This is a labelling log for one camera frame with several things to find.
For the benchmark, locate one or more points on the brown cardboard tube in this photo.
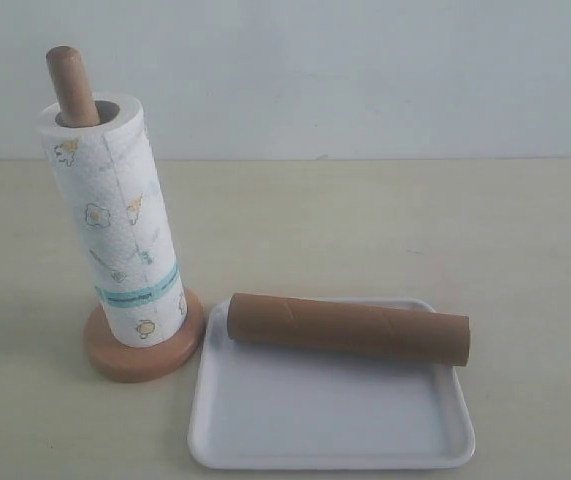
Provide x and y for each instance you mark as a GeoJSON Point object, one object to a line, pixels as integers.
{"type": "Point", "coordinates": [350, 328]}

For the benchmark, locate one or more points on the white printed paper towel roll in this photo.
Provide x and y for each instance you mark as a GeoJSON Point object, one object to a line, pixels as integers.
{"type": "Point", "coordinates": [108, 178]}

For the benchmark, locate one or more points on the wooden paper towel holder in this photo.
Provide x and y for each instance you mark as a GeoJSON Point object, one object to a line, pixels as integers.
{"type": "Point", "coordinates": [113, 359]}

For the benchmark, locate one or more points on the white rectangular plastic tray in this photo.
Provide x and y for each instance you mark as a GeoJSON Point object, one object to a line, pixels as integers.
{"type": "Point", "coordinates": [269, 408]}

